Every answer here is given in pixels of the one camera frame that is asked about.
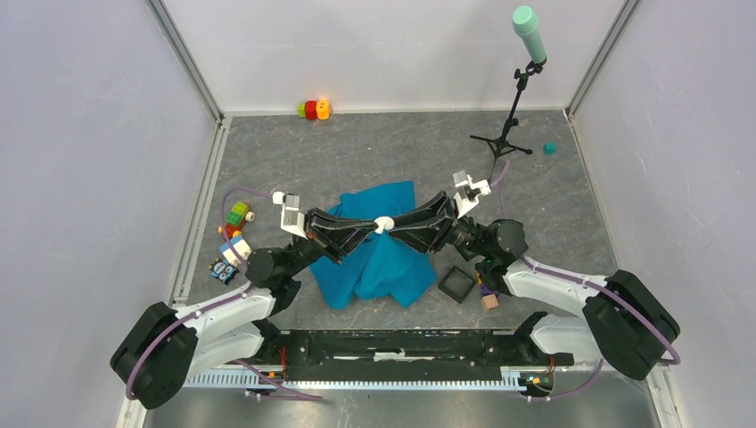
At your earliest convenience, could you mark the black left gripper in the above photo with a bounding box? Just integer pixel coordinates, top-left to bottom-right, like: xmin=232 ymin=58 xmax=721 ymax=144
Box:
xmin=284 ymin=207 xmax=378 ymax=279

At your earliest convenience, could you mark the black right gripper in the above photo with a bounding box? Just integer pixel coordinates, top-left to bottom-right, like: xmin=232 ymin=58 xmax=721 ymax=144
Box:
xmin=386 ymin=191 xmax=491 ymax=259

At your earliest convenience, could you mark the small white brooch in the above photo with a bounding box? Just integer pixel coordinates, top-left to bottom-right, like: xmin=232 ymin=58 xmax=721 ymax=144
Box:
xmin=374 ymin=216 xmax=395 ymax=235

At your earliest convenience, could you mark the teal blue cloth garment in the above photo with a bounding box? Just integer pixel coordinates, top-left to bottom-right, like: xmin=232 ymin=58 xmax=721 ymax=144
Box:
xmin=310 ymin=181 xmax=436 ymax=310

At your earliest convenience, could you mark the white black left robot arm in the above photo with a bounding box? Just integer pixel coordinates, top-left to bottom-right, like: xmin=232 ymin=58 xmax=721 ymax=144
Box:
xmin=110 ymin=203 xmax=395 ymax=409

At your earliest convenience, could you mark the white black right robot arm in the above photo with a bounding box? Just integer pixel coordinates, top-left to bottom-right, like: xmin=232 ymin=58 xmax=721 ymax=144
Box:
xmin=386 ymin=192 xmax=681 ymax=380

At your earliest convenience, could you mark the purple toy block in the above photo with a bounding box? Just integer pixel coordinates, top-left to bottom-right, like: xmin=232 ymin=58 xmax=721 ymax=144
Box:
xmin=481 ymin=284 xmax=496 ymax=296

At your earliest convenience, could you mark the colourful toy block train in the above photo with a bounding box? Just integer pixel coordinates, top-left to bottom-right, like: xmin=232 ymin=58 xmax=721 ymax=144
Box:
xmin=218 ymin=202 xmax=256 ymax=238

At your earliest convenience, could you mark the tan wooden cube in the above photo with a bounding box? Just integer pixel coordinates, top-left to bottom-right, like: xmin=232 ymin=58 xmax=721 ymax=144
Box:
xmin=481 ymin=294 xmax=499 ymax=311

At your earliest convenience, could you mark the black tripod microphone stand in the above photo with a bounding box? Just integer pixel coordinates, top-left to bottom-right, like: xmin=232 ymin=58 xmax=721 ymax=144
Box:
xmin=469 ymin=59 xmax=547 ymax=177

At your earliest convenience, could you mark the green red orange toy stack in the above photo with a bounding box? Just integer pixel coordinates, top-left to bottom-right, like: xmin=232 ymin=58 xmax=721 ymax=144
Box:
xmin=297 ymin=99 xmax=332 ymax=120

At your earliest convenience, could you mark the small teal cube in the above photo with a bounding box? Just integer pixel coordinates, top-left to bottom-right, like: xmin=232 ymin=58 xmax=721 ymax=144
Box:
xmin=543 ymin=142 xmax=556 ymax=155

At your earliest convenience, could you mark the mint green microphone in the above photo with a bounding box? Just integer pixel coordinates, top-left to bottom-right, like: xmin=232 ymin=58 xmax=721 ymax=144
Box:
xmin=512 ymin=5 xmax=547 ymax=65

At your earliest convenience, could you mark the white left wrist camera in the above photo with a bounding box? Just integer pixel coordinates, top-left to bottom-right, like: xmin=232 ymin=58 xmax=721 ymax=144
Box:
xmin=272 ymin=191 xmax=307 ymax=238

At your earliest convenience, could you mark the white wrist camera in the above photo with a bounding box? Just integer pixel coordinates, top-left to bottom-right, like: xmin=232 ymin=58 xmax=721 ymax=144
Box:
xmin=452 ymin=170 xmax=491 ymax=218
xmin=272 ymin=191 xmax=307 ymax=238

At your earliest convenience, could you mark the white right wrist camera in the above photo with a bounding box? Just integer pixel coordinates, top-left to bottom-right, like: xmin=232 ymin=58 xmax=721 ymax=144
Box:
xmin=452 ymin=170 xmax=491 ymax=218

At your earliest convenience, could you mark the black square frame lower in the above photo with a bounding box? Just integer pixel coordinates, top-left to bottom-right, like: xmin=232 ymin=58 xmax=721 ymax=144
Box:
xmin=438 ymin=266 xmax=477 ymax=304

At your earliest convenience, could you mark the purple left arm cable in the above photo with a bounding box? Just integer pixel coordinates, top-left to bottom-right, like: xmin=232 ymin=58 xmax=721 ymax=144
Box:
xmin=124 ymin=186 xmax=326 ymax=403

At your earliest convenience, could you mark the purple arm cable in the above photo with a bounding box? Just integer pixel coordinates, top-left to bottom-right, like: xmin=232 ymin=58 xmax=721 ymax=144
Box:
xmin=124 ymin=186 xmax=326 ymax=403
xmin=489 ymin=159 xmax=683 ymax=403

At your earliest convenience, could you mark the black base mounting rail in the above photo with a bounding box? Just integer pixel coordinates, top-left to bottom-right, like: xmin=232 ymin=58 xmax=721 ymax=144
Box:
xmin=248 ymin=329 xmax=574 ymax=382

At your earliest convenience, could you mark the white slotted cable duct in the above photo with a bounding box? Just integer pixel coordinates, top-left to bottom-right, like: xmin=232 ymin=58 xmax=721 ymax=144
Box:
xmin=184 ymin=366 xmax=527 ymax=392

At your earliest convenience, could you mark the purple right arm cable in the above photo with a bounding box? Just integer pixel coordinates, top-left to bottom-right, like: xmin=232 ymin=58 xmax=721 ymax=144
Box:
xmin=489 ymin=159 xmax=683 ymax=403

